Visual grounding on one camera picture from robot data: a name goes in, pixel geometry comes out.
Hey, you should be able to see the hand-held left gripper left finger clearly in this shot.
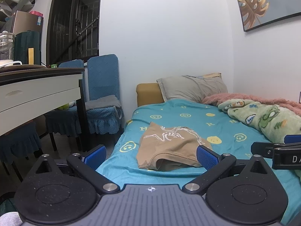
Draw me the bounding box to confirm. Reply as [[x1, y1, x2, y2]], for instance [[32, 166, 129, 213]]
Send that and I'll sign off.
[[24, 145, 121, 195]]

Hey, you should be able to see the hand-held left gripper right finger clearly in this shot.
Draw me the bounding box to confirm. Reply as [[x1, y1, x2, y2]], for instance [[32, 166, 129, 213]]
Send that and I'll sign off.
[[182, 145, 275, 195]]

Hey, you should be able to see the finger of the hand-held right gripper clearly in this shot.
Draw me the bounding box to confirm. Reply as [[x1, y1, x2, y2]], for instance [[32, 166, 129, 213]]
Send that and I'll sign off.
[[284, 135, 301, 144], [251, 142, 283, 157]]

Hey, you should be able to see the tan printed t-shirt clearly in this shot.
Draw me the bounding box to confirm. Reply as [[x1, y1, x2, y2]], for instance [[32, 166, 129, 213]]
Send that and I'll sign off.
[[136, 122, 213, 171]]

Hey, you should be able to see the green cartoon fleece blanket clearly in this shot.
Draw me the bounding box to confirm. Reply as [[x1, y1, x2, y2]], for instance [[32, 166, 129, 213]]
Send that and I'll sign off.
[[217, 98, 301, 184]]

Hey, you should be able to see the pink fuzzy blanket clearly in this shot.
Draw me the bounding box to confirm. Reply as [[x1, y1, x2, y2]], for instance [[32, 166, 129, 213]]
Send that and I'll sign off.
[[202, 93, 301, 118]]

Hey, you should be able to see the grey cloth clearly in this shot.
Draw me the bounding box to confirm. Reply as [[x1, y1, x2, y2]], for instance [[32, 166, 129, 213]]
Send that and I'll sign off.
[[85, 95, 123, 111]]

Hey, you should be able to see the bed with teal smiley sheet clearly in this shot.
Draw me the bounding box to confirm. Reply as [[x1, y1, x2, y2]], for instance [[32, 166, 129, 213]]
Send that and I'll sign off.
[[95, 98, 301, 226]]

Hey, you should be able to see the grey pillow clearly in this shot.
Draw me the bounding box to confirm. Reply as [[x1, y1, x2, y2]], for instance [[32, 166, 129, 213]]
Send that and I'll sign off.
[[156, 73, 228, 103]]

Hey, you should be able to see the mustard padded headboard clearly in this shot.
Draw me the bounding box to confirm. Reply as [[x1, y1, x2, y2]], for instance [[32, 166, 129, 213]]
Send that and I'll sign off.
[[136, 83, 165, 107]]

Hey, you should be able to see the white desk with black legs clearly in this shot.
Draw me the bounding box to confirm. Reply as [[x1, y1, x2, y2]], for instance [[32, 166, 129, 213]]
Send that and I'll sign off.
[[0, 66, 90, 152]]

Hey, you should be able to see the dark teal covered appliance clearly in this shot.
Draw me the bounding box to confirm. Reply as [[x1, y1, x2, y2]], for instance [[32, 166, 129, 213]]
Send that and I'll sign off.
[[14, 30, 42, 66]]

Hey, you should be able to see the dark barred window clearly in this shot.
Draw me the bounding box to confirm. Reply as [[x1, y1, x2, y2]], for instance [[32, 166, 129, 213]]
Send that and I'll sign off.
[[46, 0, 103, 67]]

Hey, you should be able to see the framed gold leaf picture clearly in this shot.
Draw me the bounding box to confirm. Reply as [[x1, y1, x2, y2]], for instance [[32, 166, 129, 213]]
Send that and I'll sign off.
[[232, 0, 301, 32]]

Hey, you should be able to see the glass jar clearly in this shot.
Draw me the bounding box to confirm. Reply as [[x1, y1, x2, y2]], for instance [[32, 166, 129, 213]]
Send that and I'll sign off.
[[0, 31, 16, 62]]

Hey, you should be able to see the silver refrigerator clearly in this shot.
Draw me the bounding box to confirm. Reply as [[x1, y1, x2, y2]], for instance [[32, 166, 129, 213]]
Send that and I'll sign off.
[[8, 11, 44, 33]]

